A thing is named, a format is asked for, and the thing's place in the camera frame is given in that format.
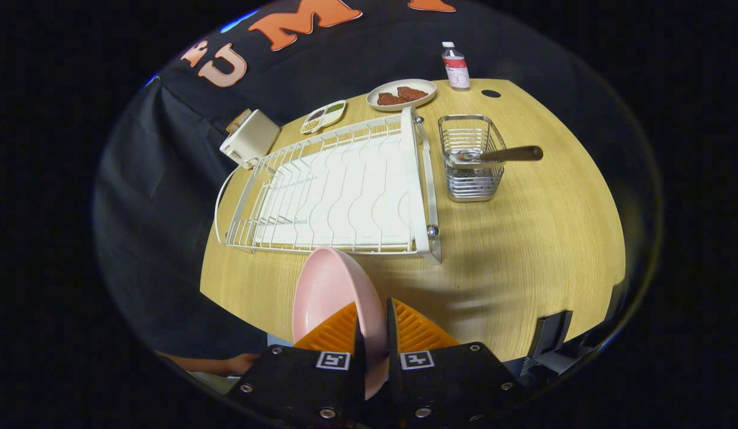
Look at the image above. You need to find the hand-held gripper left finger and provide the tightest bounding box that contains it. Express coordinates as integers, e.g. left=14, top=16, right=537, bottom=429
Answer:
left=226, top=301, right=366, bottom=429

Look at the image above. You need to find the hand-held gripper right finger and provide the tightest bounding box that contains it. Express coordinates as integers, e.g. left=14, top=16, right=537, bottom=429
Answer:
left=385, top=298, right=525, bottom=429

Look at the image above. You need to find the pink plate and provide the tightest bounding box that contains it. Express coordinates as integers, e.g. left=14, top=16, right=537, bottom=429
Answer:
left=292, top=247, right=389, bottom=400

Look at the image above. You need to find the metal wire basket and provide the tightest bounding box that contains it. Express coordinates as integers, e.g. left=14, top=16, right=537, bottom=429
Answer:
left=438, top=114, right=507, bottom=204

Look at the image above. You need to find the white wire dish rack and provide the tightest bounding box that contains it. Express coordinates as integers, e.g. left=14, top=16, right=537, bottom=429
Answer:
left=214, top=107, right=443, bottom=265

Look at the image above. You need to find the dark-handled metal spoon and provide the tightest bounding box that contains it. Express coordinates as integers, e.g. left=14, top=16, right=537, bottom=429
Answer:
left=449, top=145, right=544, bottom=168

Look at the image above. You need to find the white divided bean dish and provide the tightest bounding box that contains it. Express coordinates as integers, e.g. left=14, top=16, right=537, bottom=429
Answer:
left=300, top=100, right=348, bottom=135

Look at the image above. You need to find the cream plate with meat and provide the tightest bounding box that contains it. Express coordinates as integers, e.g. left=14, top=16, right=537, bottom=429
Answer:
left=366, top=79, right=437, bottom=113

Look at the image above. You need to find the black backdrop cloth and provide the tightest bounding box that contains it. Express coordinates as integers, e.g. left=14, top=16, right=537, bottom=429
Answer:
left=95, top=0, right=643, bottom=359

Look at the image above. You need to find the white toaster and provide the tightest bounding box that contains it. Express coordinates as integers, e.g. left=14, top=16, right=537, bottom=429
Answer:
left=219, top=109, right=282, bottom=171

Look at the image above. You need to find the brown toast slice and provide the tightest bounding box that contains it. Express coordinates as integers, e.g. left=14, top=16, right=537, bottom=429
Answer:
left=226, top=109, right=254, bottom=133

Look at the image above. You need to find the clear bottle with red label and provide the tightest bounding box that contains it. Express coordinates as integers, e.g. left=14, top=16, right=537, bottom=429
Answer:
left=441, top=41, right=472, bottom=92

